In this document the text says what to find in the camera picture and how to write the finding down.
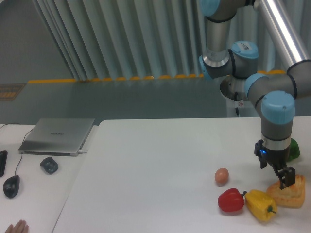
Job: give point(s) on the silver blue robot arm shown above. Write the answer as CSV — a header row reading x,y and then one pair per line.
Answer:
x,y
272,98

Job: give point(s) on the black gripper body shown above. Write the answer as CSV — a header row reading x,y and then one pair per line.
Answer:
x,y
271,156

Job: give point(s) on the yellow bell pepper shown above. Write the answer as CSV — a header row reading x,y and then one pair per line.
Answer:
x,y
260,204

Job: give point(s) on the person's hand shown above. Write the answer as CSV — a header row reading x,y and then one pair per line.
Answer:
x,y
20,227

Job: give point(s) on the green bell pepper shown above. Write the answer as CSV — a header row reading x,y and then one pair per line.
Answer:
x,y
294,151

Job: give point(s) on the red bell pepper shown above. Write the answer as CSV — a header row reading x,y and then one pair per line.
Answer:
x,y
231,200

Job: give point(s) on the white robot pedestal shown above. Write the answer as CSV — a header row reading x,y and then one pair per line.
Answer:
x,y
237,104

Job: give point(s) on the silver closed laptop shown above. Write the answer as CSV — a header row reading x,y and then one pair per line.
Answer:
x,y
57,136

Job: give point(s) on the black computer mouse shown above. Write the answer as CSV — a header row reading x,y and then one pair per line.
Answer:
x,y
11,186

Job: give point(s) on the triangular golden puff bread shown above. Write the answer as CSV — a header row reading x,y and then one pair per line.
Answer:
x,y
291,197

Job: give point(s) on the black keyboard edge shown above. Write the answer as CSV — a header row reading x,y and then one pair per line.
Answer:
x,y
3,159

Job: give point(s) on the grey folding curtain screen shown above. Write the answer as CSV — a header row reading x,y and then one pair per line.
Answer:
x,y
125,39

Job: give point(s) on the small black case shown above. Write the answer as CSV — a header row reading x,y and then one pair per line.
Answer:
x,y
49,165

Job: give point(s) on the brown egg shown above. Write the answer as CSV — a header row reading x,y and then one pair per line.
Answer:
x,y
221,176

